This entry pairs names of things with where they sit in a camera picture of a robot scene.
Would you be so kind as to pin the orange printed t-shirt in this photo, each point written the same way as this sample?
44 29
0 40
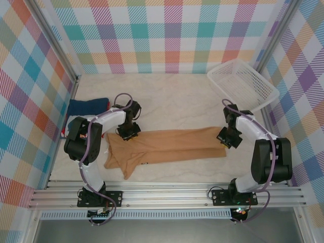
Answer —
172 146

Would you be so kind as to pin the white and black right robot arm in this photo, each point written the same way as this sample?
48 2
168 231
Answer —
268 162

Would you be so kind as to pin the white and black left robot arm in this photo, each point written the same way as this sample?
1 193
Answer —
81 146

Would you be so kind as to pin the folded navy t-shirt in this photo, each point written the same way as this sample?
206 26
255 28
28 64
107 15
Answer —
86 106

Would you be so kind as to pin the white plastic basket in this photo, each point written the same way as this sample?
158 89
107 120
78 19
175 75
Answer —
243 78

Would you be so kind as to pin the small circuit board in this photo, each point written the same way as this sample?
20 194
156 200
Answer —
240 214
101 215

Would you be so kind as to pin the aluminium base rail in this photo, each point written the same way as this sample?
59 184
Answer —
164 195

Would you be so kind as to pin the aluminium frame post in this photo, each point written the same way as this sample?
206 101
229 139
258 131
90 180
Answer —
276 35
58 45

